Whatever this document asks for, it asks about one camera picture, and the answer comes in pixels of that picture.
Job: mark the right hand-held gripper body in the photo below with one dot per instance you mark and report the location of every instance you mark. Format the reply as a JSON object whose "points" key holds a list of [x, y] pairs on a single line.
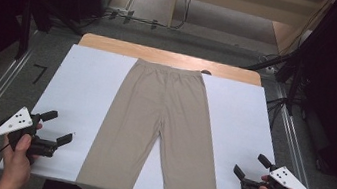
{"points": [[288, 180]]}

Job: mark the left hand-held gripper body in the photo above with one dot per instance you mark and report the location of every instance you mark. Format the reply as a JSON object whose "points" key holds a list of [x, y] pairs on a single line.
{"points": [[14, 122]]}

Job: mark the beige pants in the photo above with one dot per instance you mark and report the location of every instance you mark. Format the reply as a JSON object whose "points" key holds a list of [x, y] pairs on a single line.
{"points": [[161, 107]]}

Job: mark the person's left hand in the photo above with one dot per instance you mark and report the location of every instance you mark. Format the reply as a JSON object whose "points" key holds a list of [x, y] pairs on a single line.
{"points": [[16, 166]]}

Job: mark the white table mat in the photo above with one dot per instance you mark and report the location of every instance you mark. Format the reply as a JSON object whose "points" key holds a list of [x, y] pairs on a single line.
{"points": [[82, 95]]}

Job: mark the black metal stand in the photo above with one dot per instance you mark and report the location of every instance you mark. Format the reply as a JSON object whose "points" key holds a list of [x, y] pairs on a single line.
{"points": [[24, 32], [294, 86]]}

